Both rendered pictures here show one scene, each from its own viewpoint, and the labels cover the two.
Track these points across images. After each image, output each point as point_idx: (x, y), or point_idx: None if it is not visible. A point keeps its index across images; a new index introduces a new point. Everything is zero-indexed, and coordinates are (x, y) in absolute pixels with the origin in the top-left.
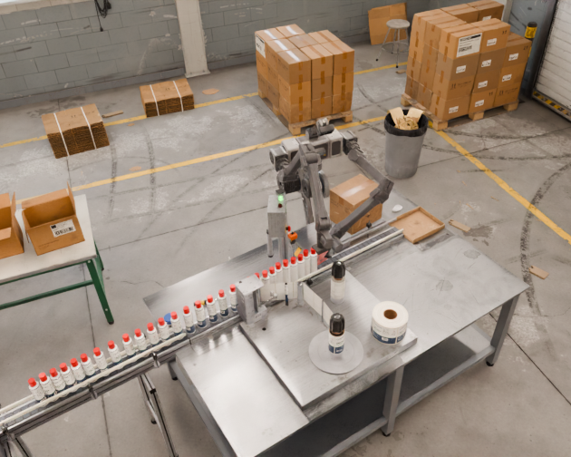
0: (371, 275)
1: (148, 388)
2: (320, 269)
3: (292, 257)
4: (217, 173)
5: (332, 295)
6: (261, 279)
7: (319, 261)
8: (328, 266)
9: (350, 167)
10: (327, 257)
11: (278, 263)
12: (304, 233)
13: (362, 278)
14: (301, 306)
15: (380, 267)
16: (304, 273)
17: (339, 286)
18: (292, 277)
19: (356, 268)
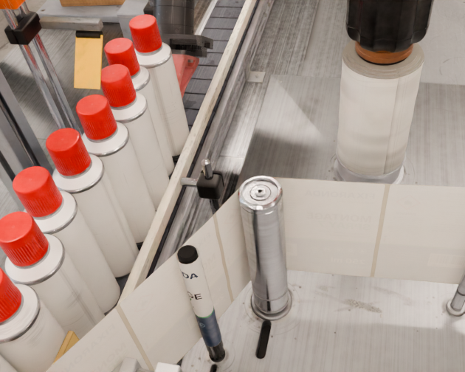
0: (334, 54)
1: None
2: (201, 117)
3: (84, 105)
4: None
5: (370, 163)
6: None
7: (179, 86)
8: (214, 90)
9: None
10: (201, 53)
11: (32, 173)
12: (17, 77)
13: (325, 77)
14: (288, 311)
15: (330, 26)
16: (164, 163)
17: (415, 88)
18: (132, 209)
19: (276, 64)
